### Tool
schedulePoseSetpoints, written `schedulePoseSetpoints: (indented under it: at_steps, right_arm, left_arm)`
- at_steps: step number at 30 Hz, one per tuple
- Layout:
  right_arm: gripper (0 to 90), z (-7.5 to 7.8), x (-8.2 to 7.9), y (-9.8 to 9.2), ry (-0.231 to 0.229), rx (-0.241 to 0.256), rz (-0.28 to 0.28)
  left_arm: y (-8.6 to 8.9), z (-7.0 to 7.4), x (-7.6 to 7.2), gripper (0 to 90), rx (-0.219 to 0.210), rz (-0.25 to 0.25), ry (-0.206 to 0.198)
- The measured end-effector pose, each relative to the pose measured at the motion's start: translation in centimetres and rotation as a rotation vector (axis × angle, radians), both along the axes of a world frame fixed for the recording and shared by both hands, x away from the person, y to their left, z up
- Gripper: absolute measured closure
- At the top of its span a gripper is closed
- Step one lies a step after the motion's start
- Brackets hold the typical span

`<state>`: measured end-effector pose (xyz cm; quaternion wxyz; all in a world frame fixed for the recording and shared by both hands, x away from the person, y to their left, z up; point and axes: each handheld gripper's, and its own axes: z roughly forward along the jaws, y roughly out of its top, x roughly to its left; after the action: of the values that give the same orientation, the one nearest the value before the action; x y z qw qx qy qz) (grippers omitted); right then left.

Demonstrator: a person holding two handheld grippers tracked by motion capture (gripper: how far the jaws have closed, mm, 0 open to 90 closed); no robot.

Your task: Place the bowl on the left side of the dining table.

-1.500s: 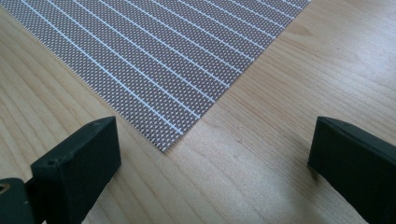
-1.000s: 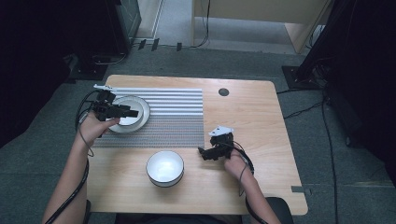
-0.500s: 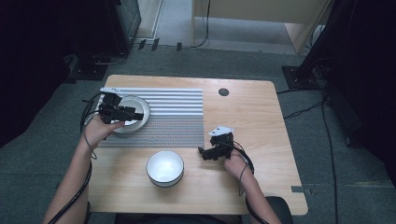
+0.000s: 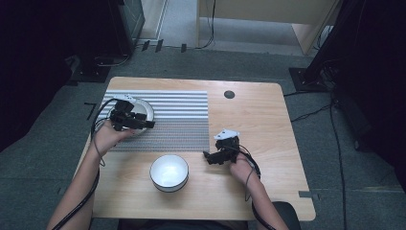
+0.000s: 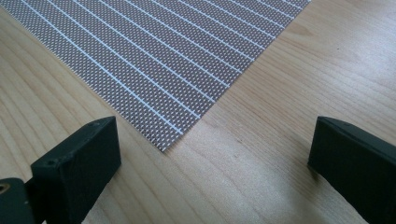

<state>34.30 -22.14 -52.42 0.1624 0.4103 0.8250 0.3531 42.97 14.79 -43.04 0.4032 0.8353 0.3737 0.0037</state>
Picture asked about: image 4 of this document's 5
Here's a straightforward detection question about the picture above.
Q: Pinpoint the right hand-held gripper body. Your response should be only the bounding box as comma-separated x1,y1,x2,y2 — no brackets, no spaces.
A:
214,128,241,166

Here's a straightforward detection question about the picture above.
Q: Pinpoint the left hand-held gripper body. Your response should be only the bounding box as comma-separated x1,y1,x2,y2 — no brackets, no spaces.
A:
108,93,144,132

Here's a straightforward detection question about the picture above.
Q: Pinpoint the white plate with black rim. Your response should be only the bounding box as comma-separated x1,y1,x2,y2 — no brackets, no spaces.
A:
106,97,155,138

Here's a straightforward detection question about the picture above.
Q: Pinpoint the white bowl with black rim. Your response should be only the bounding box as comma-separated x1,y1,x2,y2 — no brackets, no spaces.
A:
148,153,191,194

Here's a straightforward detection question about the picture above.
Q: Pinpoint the person's right hand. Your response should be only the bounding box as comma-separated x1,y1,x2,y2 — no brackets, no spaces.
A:
228,153,256,186

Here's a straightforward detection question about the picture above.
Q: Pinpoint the person's left hand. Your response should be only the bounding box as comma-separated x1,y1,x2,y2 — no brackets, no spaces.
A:
93,120,136,158

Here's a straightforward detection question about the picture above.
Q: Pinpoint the grey striped placemat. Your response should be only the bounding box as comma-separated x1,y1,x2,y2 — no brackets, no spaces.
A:
86,89,211,153

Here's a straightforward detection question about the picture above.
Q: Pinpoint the black stand base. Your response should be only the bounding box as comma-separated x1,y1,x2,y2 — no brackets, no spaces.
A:
67,56,112,84
288,66,333,94

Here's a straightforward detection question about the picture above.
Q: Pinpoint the black cabinet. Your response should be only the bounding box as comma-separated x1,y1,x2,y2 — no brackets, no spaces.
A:
107,0,147,58

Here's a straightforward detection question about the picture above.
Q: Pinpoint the black curtain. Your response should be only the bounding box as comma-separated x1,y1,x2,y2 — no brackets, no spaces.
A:
0,0,111,153
305,0,406,193

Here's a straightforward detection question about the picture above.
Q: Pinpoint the light wooden furniture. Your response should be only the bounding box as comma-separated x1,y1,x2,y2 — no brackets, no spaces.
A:
195,0,343,56

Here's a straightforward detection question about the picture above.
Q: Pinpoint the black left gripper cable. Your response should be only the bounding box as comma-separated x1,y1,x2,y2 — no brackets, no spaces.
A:
52,97,118,230

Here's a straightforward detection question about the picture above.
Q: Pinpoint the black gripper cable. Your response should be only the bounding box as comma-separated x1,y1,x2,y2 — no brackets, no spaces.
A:
238,144,280,230
52,97,118,230

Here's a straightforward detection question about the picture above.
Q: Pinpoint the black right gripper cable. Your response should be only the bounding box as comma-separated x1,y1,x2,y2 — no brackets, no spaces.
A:
238,144,280,230

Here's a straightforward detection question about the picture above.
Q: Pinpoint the coiled black floor cable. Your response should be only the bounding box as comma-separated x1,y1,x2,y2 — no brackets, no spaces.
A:
94,53,132,68

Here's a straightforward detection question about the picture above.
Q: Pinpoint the long black floor cable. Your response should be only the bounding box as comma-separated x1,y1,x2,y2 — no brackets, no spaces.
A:
328,95,349,230

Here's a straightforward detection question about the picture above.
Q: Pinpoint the black hanging cable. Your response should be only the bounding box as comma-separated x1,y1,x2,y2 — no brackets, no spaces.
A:
194,0,217,51

